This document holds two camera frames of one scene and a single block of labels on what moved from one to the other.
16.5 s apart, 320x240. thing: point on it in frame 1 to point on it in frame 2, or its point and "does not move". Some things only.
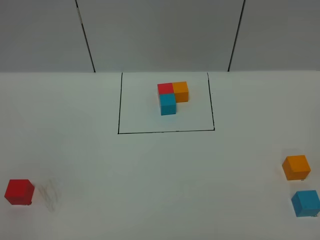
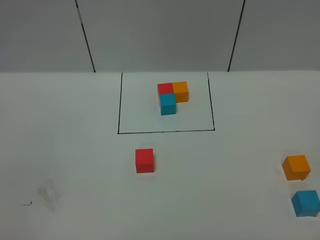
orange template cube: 181,90 does not move
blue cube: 306,203 does not move
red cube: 19,192 to 144,160
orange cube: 296,167 does not move
